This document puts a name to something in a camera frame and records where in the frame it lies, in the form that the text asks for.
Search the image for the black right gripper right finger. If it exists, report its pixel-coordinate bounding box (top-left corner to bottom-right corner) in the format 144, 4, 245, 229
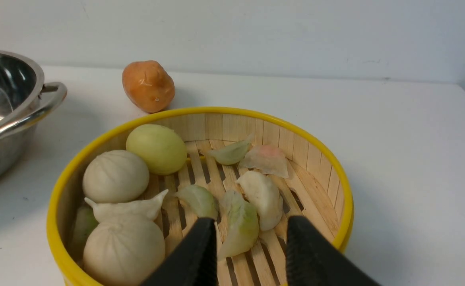
285, 216, 379, 286

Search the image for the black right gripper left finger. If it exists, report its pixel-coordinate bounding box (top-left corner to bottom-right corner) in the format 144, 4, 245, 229
141, 217, 218, 286

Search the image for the yellow-rimmed bamboo steamer basket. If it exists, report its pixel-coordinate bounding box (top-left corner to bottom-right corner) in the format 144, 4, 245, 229
46, 107, 354, 286

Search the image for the stainless steel pot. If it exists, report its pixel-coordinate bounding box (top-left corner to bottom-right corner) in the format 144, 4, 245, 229
0, 50, 68, 176

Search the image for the large green dumpling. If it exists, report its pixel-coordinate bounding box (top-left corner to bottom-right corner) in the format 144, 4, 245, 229
217, 190, 260, 261

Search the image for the white dumpling beside buns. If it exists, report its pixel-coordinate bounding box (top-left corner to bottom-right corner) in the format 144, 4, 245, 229
84, 189, 169, 223

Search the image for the white bun lower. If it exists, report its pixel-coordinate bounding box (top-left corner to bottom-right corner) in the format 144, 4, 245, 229
82, 218, 165, 286

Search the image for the white bun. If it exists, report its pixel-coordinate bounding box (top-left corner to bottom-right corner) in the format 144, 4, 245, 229
82, 218, 165, 286
82, 150, 149, 203

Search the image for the white dumpling right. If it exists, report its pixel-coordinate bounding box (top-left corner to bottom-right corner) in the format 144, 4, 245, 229
236, 170, 283, 232

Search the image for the pink dumpling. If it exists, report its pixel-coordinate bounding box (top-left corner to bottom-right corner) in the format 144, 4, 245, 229
239, 145, 289, 178

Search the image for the yellow-green round bun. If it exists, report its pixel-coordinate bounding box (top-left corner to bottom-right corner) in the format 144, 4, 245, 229
126, 124, 187, 176

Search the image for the pale green dumpling top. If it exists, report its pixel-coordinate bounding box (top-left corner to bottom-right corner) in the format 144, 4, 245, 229
206, 133, 255, 165

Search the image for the green dumpling under buns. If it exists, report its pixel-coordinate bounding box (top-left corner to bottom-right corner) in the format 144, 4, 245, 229
68, 206, 99, 261

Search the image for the white bun upper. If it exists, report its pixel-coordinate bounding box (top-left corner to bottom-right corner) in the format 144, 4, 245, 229
82, 150, 149, 203

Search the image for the brown potato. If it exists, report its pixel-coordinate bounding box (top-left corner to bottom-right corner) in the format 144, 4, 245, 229
122, 60, 176, 113

